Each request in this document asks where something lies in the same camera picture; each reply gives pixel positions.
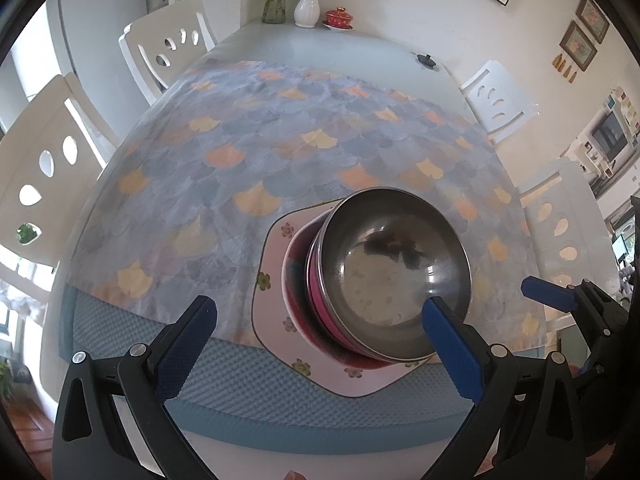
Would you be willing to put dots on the red lidded teacup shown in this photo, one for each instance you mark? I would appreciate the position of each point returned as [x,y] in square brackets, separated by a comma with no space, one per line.
[339,16]

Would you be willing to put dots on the white ceramic vase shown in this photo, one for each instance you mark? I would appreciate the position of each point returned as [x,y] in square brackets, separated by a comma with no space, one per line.
[306,10]

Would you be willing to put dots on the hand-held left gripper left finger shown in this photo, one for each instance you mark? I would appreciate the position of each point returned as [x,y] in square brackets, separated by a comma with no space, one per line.
[190,345]

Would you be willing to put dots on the small black lid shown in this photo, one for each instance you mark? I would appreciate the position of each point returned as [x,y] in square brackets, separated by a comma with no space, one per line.
[426,59]

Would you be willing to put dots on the hexagonal floral plate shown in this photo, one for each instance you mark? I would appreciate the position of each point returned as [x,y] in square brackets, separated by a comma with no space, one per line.
[270,310]

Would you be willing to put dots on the pink plastic bowl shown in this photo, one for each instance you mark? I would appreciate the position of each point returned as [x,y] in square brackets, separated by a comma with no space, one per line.
[291,310]

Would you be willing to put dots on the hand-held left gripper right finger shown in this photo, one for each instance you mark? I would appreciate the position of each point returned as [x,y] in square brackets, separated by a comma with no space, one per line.
[452,350]

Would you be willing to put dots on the blue quilted table pad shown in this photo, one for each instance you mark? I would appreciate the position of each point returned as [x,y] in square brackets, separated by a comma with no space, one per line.
[240,390]

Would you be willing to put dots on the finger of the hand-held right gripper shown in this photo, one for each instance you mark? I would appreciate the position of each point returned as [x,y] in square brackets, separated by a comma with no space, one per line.
[547,292]

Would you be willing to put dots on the wooden wall ornaments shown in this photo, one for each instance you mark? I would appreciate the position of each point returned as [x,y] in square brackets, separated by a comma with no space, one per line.
[564,66]

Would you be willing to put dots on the white dining chair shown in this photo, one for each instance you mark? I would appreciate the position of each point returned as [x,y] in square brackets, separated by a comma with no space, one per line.
[165,60]
[560,240]
[500,102]
[45,200]

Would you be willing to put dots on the pink steel bowl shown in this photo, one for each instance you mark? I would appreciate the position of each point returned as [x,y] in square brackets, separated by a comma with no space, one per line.
[380,270]

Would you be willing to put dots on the dark screen monitor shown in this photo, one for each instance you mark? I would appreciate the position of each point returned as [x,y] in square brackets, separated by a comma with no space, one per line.
[609,135]

